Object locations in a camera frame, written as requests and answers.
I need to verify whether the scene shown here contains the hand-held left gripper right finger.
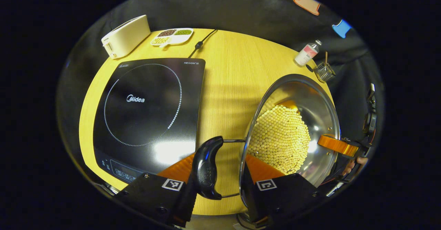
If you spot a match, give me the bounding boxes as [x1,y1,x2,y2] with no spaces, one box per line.
[241,154,328,228]

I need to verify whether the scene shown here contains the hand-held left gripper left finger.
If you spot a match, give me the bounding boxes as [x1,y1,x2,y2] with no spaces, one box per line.
[114,153,198,228]

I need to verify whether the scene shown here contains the steel pot with black handles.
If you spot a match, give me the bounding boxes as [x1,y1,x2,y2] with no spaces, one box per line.
[192,73,341,203]

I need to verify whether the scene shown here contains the black induction cooktop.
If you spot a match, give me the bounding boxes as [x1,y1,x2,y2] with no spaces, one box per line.
[92,58,206,184]

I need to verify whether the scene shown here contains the pile of yellow soybeans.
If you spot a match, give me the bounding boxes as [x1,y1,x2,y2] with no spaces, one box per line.
[247,105,311,175]

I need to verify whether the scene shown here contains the small glass jar with stick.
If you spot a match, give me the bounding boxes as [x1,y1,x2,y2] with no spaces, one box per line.
[314,51,336,83]

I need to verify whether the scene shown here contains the small bottle with pink label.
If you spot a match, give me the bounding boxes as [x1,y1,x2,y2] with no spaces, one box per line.
[294,40,322,67]

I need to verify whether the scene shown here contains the white divided dish of beans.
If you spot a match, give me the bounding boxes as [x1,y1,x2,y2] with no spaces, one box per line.
[151,28,194,48]

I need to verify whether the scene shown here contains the white toaster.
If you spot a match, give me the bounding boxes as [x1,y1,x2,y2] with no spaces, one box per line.
[101,15,151,59]

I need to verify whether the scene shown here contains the black power cable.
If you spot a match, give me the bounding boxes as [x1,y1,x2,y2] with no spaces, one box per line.
[188,29,218,58]

